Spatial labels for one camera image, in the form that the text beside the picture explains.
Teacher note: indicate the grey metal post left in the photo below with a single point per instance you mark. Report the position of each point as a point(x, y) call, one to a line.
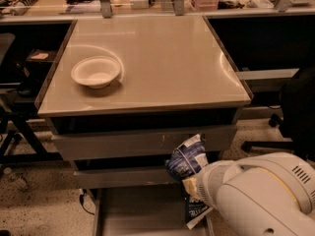
point(106, 10)

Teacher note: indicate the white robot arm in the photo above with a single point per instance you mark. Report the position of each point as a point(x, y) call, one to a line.
point(267, 195)

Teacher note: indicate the black office chair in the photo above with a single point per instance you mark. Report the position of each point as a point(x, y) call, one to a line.
point(297, 99)

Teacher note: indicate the grey drawer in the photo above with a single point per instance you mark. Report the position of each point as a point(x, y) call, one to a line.
point(139, 142)
point(123, 177)

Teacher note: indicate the open bottom drawer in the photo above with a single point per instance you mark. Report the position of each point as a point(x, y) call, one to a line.
point(143, 211)

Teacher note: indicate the blue chip bag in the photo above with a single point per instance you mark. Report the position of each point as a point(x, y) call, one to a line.
point(187, 160)

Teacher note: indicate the middle grey drawer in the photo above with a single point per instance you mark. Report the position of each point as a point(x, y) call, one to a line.
point(123, 177)

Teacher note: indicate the grey drawer cabinet with counter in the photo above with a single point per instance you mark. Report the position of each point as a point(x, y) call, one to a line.
point(174, 75)

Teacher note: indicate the black desk frame left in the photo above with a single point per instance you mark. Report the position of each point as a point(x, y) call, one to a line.
point(19, 118)

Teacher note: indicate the grey horizontal shelf beam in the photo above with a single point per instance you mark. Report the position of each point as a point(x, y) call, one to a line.
point(267, 74)

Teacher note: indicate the white paper bowl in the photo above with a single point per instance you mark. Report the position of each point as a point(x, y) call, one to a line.
point(96, 72)

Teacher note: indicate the top grey drawer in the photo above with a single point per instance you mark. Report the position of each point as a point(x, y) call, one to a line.
point(139, 142)

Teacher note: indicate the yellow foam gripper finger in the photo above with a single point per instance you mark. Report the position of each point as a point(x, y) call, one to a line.
point(190, 185)

